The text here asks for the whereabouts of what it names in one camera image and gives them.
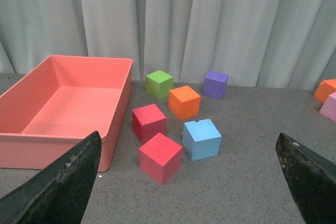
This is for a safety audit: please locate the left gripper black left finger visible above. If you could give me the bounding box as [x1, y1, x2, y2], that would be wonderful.
[1, 131, 101, 223]

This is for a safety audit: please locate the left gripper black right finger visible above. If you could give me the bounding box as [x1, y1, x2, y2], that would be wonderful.
[276, 133, 335, 223]

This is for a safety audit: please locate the light blue foam cube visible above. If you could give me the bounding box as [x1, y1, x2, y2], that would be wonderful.
[182, 119, 222, 161]

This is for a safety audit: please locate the pink foam cube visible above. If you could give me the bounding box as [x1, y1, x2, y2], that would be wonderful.
[319, 92, 336, 122]

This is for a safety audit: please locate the orange foam cube right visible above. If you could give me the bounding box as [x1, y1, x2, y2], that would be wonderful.
[313, 79, 336, 103]

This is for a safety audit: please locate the orange foam cube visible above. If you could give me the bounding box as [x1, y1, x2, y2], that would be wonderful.
[313, 79, 336, 103]
[169, 86, 201, 120]

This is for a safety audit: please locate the pink plastic bin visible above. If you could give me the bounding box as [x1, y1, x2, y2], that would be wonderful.
[1, 56, 133, 172]

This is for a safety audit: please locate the red foam cube front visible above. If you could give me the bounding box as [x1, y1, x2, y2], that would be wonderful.
[139, 133, 183, 185]

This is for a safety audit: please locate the dark red foam cube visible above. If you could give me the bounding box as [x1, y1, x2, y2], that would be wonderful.
[132, 104, 167, 144]

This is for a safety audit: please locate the purple foam cube near curtain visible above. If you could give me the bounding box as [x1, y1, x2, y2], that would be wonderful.
[202, 70, 229, 100]

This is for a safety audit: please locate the green foam cube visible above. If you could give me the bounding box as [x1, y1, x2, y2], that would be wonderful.
[145, 70, 173, 100]

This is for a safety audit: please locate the orange foam cube left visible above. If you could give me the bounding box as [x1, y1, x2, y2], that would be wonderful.
[169, 86, 201, 120]

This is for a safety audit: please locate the grey pleated curtain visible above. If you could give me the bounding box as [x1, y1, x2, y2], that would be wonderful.
[1, 0, 335, 90]

